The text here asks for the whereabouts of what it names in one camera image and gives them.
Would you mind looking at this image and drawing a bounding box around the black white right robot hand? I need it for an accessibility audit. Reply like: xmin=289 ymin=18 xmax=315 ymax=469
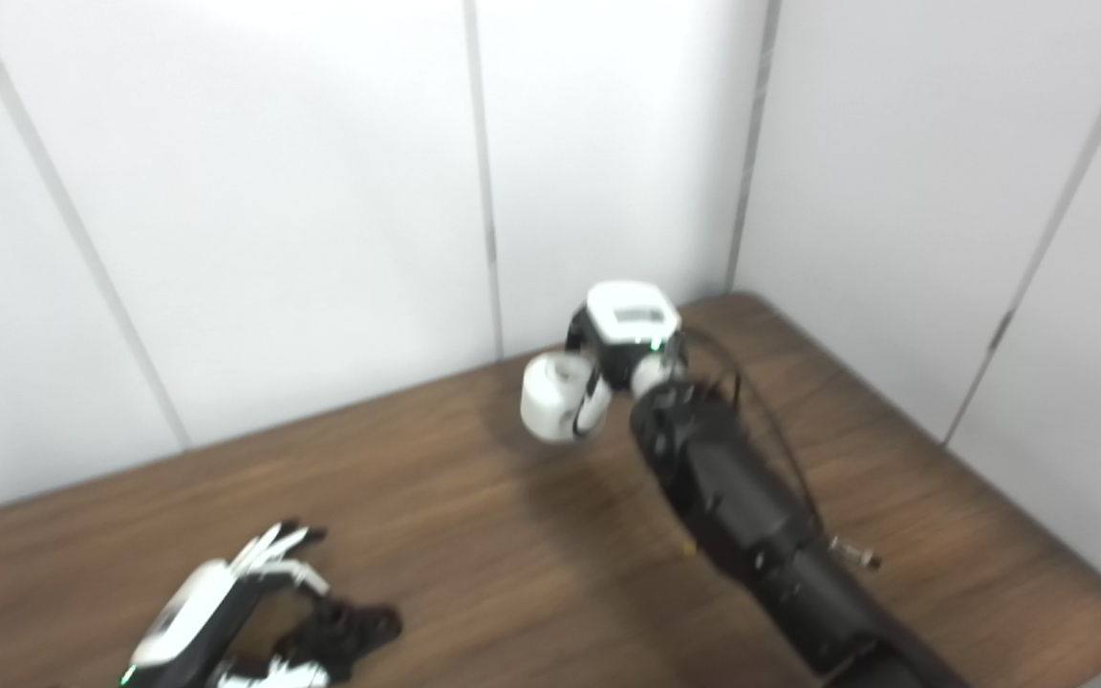
xmin=565 ymin=280 xmax=690 ymax=439

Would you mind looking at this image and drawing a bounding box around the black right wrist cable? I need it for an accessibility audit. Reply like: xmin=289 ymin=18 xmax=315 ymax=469
xmin=680 ymin=330 xmax=882 ymax=572

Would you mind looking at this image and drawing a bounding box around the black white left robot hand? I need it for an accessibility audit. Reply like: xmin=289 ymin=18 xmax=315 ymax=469
xmin=119 ymin=521 xmax=334 ymax=688

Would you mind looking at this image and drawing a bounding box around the black flanged holder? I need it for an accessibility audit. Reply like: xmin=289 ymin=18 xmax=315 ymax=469
xmin=273 ymin=597 xmax=404 ymax=685

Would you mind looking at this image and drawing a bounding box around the round white cylinder piece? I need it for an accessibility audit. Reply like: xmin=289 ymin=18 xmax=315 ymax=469
xmin=520 ymin=351 xmax=614 ymax=444

